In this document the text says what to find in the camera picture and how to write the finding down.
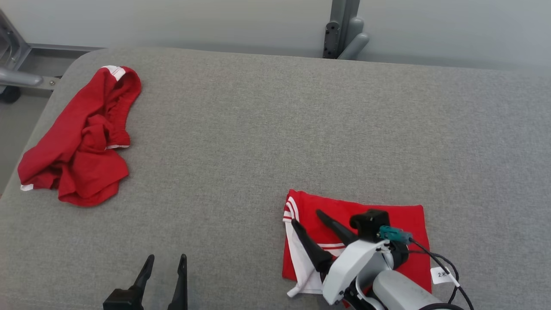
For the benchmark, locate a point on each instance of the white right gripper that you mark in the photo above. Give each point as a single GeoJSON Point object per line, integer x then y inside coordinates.
{"type": "Point", "coordinates": [351, 269]}

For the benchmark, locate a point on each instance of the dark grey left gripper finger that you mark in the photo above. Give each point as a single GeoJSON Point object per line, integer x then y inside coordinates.
{"type": "Point", "coordinates": [180, 288]}
{"type": "Point", "coordinates": [144, 275]}

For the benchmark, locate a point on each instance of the red Bulls 23 jersey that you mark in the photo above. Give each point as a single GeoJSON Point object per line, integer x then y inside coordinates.
{"type": "Point", "coordinates": [409, 224]}

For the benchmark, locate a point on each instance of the red shorts with white stripe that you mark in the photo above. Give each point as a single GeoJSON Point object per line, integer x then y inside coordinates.
{"type": "Point", "coordinates": [82, 142]}

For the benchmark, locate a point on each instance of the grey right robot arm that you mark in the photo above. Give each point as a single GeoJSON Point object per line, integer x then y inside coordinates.
{"type": "Point", "coordinates": [404, 292]}

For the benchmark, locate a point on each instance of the black caster wheel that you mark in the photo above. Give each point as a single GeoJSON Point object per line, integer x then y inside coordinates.
{"type": "Point", "coordinates": [8, 94]}

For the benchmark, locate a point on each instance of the black hinge bracket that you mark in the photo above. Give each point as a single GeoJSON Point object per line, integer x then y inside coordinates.
{"type": "Point", "coordinates": [331, 41]}

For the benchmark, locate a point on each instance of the grey metal floor frame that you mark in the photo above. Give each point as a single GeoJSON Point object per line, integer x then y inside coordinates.
{"type": "Point", "coordinates": [17, 77]}

